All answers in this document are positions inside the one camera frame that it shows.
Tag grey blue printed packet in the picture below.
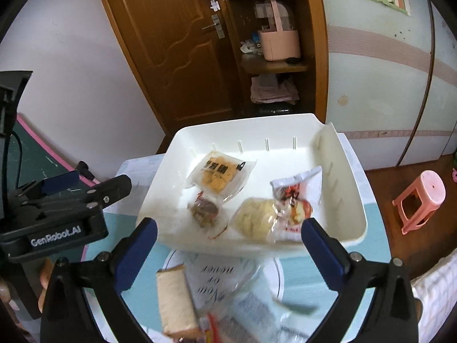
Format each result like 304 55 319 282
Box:
200 286 319 343

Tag metal door handle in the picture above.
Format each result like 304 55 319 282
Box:
202 14 224 39

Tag orange cracker packet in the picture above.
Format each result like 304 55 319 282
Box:
184 151 258 201

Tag round glass turntable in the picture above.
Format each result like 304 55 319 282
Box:
162 248 286 343

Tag brown snack packet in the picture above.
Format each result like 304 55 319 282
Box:
187 191 229 240

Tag folded pink cloth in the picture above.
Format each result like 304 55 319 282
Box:
250 75 300 105

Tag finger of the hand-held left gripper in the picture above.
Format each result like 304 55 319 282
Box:
37 174 132 220
7 170 80 206

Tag beige cake slice packet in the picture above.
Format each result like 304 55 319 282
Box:
156 264 200 341

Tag yellow bun packet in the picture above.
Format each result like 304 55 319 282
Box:
230 197 282 242

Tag wooden shelf unit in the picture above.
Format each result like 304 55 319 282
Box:
217 0 330 124

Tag checkered bed blanket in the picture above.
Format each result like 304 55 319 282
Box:
410 254 457 343

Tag red white snack packet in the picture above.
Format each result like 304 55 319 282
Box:
269 166 324 242

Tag pink plastic stool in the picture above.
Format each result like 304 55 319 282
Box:
392 170 447 236

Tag pink basket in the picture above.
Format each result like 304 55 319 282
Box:
257 0 301 62

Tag wooden door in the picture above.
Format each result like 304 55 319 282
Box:
93 0 237 133

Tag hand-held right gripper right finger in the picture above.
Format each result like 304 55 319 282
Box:
301 217 420 343

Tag white plastic bin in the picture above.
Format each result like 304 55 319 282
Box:
137 113 369 258

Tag green chalkboard pink frame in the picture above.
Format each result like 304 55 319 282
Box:
0 112 98 222

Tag black clip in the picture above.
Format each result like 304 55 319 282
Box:
76 161 95 182

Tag pale wardrobe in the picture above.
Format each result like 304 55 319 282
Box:
314 0 457 171

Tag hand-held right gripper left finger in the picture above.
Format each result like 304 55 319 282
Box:
39 216 159 343

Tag person's left hand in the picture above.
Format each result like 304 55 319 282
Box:
0 257 55 310

